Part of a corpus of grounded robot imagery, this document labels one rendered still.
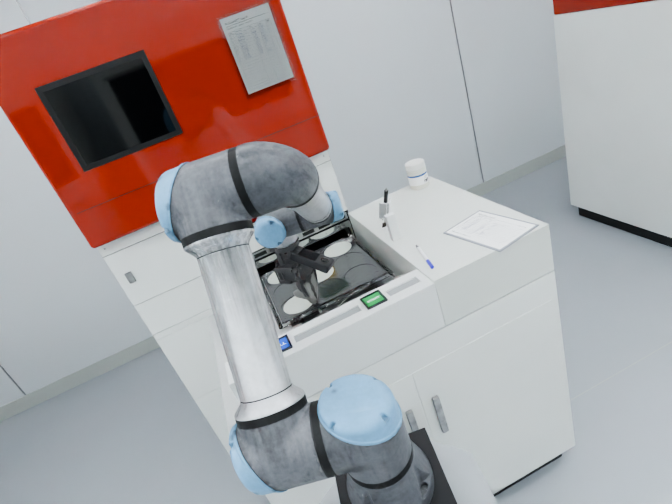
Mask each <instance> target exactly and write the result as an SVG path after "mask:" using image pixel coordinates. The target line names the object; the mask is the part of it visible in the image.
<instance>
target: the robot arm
mask: <svg viewBox="0 0 672 504"><path fill-rule="evenodd" d="M155 207H156V212H157V216H158V219H159V222H160V225H161V227H162V228H164V232H165V234H166V235H167V237H168V238H169V239H170V240H172V241H174V242H178V243H182V246H183V250H184V251H185V252H187V253H188V254H190V255H192V256H194V257H195V258H196V259H197V261H198V265H199V268H200V271H201V275H202V278H203V281H204V284H205V288H206V291H207V294H208V297H209V301H210V304H211V307H212V311H213V314H214V317H215V320H216V324H217V327H218V330H219V334H220V337H221V340H222V343H223V347H224V350H225V353H226V357H227V360H228V363H229V366H230V370H231V373H232V376H233V380H234V383H235V386H236V389H237V393H238V396H239V399H240V405H239V407H238V409H237V411H236V413H235V415H234V417H235V421H236V424H235V425H233V427H232V428H231V430H230V434H229V446H230V447H231V450H230V456H231V460H232V463H233V466H234V469H235V471H236V473H237V475H238V477H239V479H240V481H241V482H242V484H243V485H244V486H245V487H246V488H247V489H248V490H249V491H250V492H253V493H254V494H256V495H266V494H271V493H283V492H285V491H287V490H288V489H292V488H295V487H299V486H303V485H306V484H310V483H314V482H317V481H321V480H325V479H328V478H332V477H335V476H339V475H343V474H346V473H347V481H346V485H347V492H348V496H349V499H350V501H351V503H352V504H429V503H430V501H431V499H432V496H433V492H434V475H433V471H432V468H431V465H430V463H429V460H428V458H427V457H426V455H425V454H424V452H423V451H422V450H421V449H420V448H419V447H418V446H417V445H416V444H415V443H413V442H412V441H411V440H410V437H409V434H408V431H407V429H406V426H405V423H404V420H403V417H402V411H401V408H400V406H399V404H398V402H397V400H396V399H395V397H394V395H393V393H392V391H391V390H390V388H389V387H388V386H387V385H386V384H385V383H384V382H382V381H381V380H378V379H376V378H375V377H373V376H369V375H364V374H351V375H346V376H343V377H340V378H338V379H336V380H334V381H333V382H331V383H330V387H329V388H328V387H326V388H325V389H324V390H323V391H322V393H321V395H320V397H319V400H316V401H312V402H308V401H307V398H306V395H305V392H304V390H303V389H301V388H299V387H297V386H295V385H294V384H293V383H292V382H291V378H290V375H289V372H288V369H287V365H286V362H285V359H284V356H283V352H282V349H281V346H280V343H279V339H278V336H277V333H276V330H275V326H274V323H273V320H272V317H271V313H270V310H269V307H268V304H267V300H266V297H265V294H264V291H263V287H262V284H261V281H260V278H259V274H258V271H257V268H256V265H255V261H254V258H253V255H252V252H251V248H250V245H249V242H250V239H251V237H252V236H253V234H254V236H255V239H256V241H257V242H258V243H259V244H260V245H261V246H263V247H266V248H269V250H270V252H275V254H276V256H277V259H278V260H277V261H276V262H277V264H276V262H275V268H274V272H275V274H276V276H277V278H278V280H279V283H280V284H292V283H293V282H296V287H297V290H295V291H294V292H293V294H294V296H295V297H297V298H302V299H307V300H308V301H309V302H310V303H312V304H316V303H317V300H318V279H317V273H316V270H318V271H321V272H323V273H328V272H329V270H330V269H331V268H332V266H333V264H334V259H333V258H330V257H328V256H325V255H322V254H320V253H317V252H314V251H312V250H309V249H306V248H304V247H301V246H298V245H299V243H300V242H299V239H298V234H299V233H302V232H305V231H308V230H311V229H314V228H317V227H320V226H323V225H326V224H330V223H331V224H332V223H334V222H336V221H338V220H341V219H343V218H344V211H343V207H342V204H341V201H340V198H339V195H338V193H337V191H335V190H332V191H328V192H327V191H326V192H325V191H324V189H323V188H322V186H321V185H320V183H319V174H318V171H317V169H316V167H315V165H314V164H313V162H312V161H311V160H310V158H309V157H308V156H306V155H305V154H303V153H302V152H300V151H299V150H297V149H294V148H292V147H289V146H286V145H283V144H279V143H274V142H266V141H255V142H248V143H244V144H241V145H238V146H236V147H233V148H230V149H227V150H224V151H221V152H218V153H215V154H212V155H209V156H206V157H203V158H201V159H198V160H195V161H192V162H185V163H182V164H180V165H179V166H178V167H175V168H173V169H170V170H168V171H166V172H164V173H163V174H162V175H161V176H160V177H159V179H158V182H157V184H156V188H155ZM256 217H257V219H256V222H255V224H254V226H253V223H252V219H253V218H256ZM278 266H279V267H278ZM279 278H280V279H279Z"/></svg>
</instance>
